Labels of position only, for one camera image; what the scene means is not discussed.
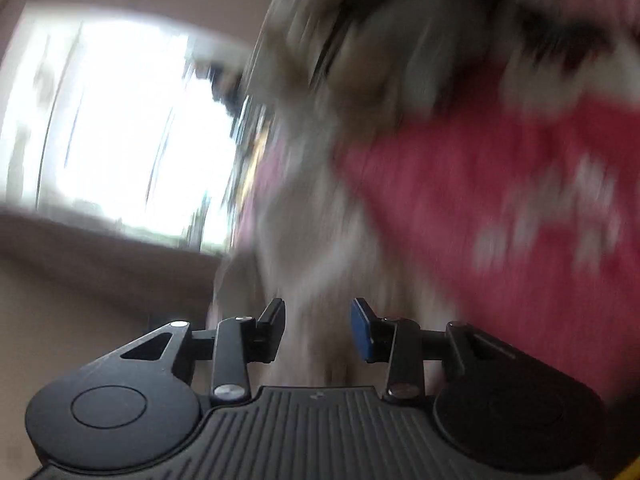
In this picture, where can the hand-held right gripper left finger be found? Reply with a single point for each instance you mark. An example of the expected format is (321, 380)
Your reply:
(272, 322)

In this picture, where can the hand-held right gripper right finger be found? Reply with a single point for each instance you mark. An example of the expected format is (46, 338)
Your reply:
(361, 327)

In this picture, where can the beige houndstooth knit sweater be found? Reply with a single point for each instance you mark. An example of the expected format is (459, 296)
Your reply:
(300, 240)

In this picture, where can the brown curtain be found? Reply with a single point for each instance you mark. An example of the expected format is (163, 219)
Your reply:
(100, 255)

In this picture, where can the pink printed blanket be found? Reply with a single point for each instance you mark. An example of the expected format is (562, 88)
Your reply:
(500, 185)

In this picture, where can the bright window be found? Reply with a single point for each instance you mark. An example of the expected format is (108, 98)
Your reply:
(125, 125)

